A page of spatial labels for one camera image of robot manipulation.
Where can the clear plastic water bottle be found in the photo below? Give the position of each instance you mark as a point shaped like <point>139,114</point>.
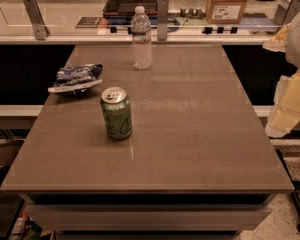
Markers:
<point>141,39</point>

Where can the green soda can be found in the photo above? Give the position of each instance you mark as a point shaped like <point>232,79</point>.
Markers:
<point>115,104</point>

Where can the middle metal glass bracket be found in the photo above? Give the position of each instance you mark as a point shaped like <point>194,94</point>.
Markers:
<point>162,19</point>

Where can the cardboard box with label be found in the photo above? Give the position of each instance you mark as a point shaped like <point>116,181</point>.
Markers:
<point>225,11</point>

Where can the left metal glass bracket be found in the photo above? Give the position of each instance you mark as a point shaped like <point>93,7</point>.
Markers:
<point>40,29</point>

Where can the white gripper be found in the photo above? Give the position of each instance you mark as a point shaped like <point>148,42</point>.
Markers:
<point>286,110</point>

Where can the blue chip bag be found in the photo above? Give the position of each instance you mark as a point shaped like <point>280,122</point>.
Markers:
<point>76,79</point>

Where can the metal glass bracket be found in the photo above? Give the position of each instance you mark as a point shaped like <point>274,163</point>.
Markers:
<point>286,11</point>
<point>162,19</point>
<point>40,29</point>

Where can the grey table drawer unit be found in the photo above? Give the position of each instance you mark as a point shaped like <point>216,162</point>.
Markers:
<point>230,218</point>

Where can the right metal glass bracket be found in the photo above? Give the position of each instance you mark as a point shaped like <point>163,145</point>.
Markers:
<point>286,11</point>

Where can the orange rimmed dark tray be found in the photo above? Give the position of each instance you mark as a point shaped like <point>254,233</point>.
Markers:
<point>117,8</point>

